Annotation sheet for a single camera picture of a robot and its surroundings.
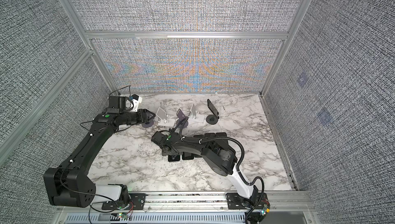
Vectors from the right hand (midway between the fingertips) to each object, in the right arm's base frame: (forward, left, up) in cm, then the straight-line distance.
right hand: (170, 150), depth 91 cm
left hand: (+9, +7, +22) cm, 25 cm away
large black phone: (+10, -31, +1) cm, 33 cm away
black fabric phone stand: (+22, -26, +1) cm, 34 cm away
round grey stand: (+21, -6, 0) cm, 22 cm away
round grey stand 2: (+19, +17, +1) cm, 25 cm away
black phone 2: (-5, -10, 0) cm, 11 cm away
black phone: (-5, -4, 0) cm, 7 cm away
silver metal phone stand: (+22, -14, +4) cm, 27 cm away
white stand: (+18, +5, +6) cm, 19 cm away
